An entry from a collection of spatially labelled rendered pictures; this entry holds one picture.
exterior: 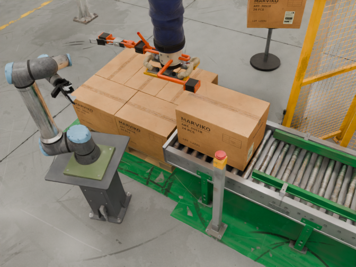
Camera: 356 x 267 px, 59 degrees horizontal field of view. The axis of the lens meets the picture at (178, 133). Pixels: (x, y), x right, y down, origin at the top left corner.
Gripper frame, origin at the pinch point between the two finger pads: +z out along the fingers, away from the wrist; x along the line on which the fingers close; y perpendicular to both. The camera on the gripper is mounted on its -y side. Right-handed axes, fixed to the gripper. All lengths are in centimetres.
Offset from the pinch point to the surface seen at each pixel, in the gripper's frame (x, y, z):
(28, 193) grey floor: 119, -60, -38
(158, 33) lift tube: -38, 61, 28
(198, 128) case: 23, 59, 72
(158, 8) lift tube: -57, 60, 29
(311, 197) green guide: 35, 77, 163
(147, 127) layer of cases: 58, 49, 21
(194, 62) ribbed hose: -14, 78, 46
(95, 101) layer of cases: 65, 37, -44
